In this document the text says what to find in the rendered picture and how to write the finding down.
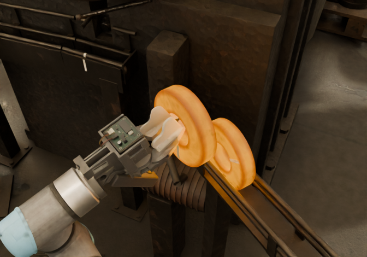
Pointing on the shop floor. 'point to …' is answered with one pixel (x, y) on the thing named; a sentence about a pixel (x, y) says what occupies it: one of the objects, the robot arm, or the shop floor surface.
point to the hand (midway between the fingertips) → (183, 119)
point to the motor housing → (173, 207)
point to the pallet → (347, 9)
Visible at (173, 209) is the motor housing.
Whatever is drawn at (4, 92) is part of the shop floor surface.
